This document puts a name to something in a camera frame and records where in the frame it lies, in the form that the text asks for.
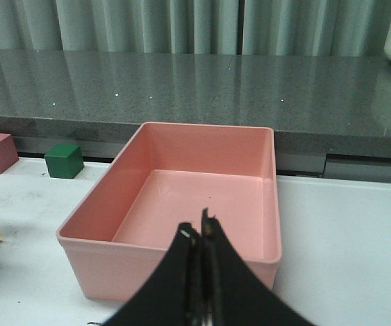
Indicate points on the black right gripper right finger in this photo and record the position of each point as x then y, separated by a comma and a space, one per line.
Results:
234, 295

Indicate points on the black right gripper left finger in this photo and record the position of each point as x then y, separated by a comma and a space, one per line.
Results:
172, 294

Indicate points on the pink plastic bin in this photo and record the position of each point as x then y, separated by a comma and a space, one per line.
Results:
167, 174

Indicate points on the green cube block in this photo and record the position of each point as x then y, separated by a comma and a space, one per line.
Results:
64, 161

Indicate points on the grey stone counter shelf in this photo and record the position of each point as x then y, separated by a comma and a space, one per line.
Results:
331, 115

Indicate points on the grey pleated curtain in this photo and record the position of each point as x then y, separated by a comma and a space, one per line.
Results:
303, 28

